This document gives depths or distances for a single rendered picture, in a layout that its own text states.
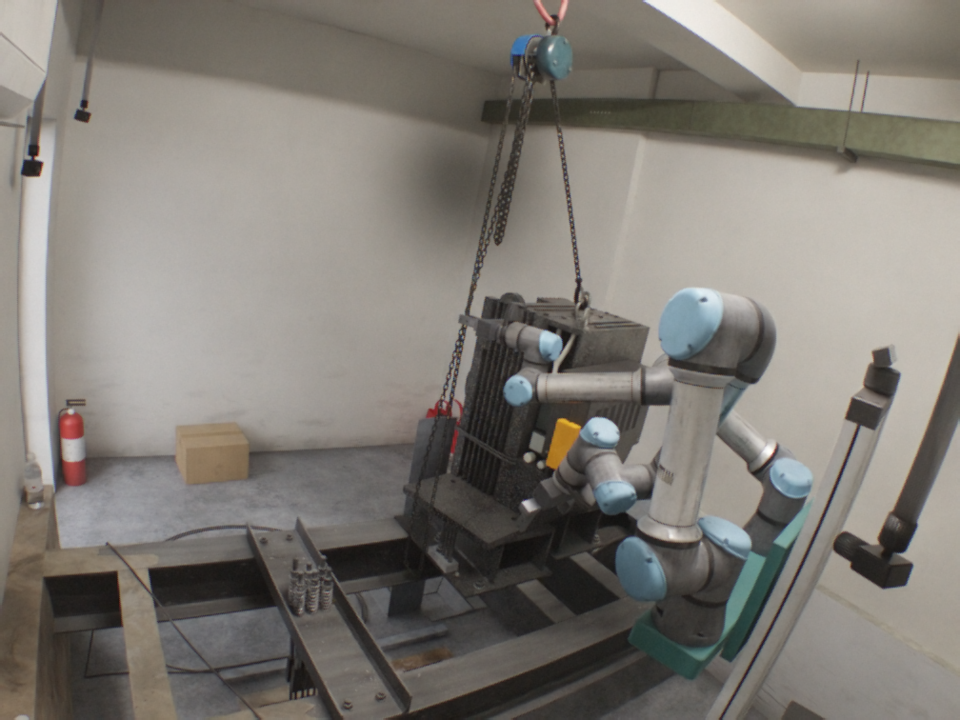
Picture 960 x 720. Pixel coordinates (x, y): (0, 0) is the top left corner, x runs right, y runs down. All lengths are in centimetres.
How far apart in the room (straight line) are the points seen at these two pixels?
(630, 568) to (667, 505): 13
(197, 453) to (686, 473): 315
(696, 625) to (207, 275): 331
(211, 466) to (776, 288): 328
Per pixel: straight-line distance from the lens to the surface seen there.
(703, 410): 96
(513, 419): 209
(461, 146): 429
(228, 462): 382
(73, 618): 230
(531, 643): 198
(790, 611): 125
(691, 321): 92
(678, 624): 117
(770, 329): 102
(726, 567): 111
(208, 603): 231
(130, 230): 370
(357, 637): 185
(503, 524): 209
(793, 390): 273
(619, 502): 115
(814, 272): 270
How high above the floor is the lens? 196
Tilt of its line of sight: 14 degrees down
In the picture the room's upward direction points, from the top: 12 degrees clockwise
